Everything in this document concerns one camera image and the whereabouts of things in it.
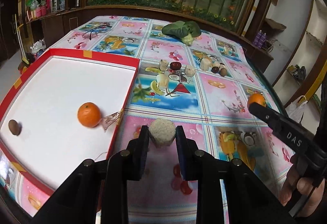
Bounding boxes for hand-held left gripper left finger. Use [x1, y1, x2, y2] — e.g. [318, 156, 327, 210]
[31, 126, 150, 224]

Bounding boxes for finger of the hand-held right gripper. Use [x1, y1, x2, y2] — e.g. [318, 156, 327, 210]
[248, 102, 281, 130]

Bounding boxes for orange mandarin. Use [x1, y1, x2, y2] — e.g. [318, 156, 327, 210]
[247, 93, 267, 112]
[77, 102, 101, 128]

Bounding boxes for yellow handled broom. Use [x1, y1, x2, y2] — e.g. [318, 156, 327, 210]
[14, 13, 30, 64]

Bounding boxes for person's right hand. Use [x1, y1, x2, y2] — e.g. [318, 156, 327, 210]
[280, 160, 326, 218]

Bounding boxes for white peeled chunk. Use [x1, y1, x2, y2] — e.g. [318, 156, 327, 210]
[156, 73, 170, 89]

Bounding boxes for red and white cardboard box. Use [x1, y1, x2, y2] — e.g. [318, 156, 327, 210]
[0, 48, 140, 196]

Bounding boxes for white plastic bag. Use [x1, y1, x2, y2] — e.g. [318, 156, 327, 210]
[29, 39, 48, 61]
[286, 95, 311, 122]

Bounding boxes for white and yellow long board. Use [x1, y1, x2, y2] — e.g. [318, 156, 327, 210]
[241, 0, 263, 37]

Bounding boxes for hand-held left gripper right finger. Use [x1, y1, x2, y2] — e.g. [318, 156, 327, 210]
[176, 126, 298, 224]

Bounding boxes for clear plastic wrapper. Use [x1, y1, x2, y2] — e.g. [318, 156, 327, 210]
[101, 110, 122, 133]

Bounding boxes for green bok choy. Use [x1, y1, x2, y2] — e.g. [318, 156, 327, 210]
[161, 20, 202, 46]

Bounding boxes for black item on shelf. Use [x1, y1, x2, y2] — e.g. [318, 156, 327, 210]
[287, 64, 307, 81]

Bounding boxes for brown cardboard piece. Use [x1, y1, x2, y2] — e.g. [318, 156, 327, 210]
[264, 18, 287, 32]

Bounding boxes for printed fruit tablecloth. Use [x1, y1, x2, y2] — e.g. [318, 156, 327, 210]
[0, 15, 294, 224]

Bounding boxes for pink containers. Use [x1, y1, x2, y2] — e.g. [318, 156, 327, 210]
[34, 6, 48, 18]

